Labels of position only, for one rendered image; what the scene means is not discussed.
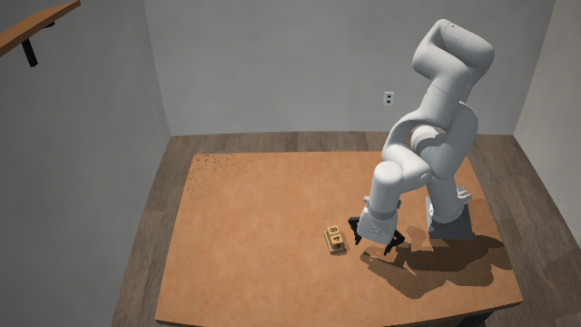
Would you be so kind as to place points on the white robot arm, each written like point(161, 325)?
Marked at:
point(443, 106)

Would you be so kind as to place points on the tan number cube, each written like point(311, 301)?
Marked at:
point(332, 230)
point(336, 241)

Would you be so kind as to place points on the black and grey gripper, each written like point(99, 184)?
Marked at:
point(376, 230)

